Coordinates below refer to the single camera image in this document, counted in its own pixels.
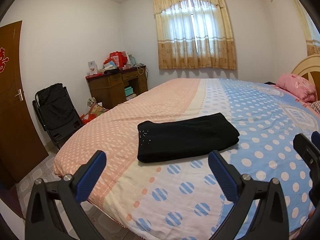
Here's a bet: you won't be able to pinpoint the black pants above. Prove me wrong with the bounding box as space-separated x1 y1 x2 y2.
137 113 240 163

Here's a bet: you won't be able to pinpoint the striped pillow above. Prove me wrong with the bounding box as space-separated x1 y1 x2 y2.
309 100 320 114

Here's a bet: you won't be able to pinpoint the pink pillow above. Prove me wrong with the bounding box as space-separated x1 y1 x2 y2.
276 74 317 102

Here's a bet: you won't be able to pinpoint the cream wooden headboard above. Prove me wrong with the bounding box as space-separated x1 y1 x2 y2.
292 54 320 100

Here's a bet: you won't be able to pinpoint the brown wooden door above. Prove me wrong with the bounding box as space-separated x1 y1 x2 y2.
0 21 48 189

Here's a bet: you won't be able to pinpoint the beige side curtain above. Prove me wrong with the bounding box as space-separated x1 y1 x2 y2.
292 0 320 56

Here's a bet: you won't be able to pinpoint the black folding chair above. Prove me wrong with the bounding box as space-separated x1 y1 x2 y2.
32 83 83 148

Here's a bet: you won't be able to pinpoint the brown wooden desk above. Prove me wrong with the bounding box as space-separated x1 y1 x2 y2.
86 65 148 109

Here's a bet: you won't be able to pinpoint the teal box under desk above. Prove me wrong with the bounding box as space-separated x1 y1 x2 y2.
125 86 134 96

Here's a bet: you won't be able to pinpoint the beige window curtain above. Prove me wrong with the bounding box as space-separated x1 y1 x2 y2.
153 0 237 70

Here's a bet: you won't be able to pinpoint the white card on desk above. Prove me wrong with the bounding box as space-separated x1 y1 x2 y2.
88 61 98 75

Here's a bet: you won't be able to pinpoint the red gift bag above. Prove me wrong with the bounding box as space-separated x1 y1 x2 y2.
109 51 127 68

